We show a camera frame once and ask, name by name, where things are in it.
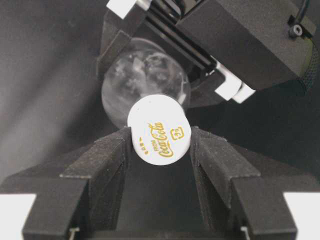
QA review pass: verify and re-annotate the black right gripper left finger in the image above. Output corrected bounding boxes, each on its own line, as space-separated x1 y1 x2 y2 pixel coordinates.
0 127 132 240

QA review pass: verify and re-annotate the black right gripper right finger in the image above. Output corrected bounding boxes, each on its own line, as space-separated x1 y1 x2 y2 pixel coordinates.
189 127 320 240

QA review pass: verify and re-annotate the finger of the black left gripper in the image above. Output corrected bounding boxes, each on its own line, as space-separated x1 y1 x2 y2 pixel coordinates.
189 72 226 108
96 9 147 81

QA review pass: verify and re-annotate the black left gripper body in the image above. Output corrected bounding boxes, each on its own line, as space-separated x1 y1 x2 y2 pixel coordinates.
104 0 318 105

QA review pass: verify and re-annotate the clear plastic bottle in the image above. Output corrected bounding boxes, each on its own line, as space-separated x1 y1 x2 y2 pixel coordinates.
101 37 191 129

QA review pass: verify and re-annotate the white bottle cap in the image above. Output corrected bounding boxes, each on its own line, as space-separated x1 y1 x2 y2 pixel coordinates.
127 94 192 166

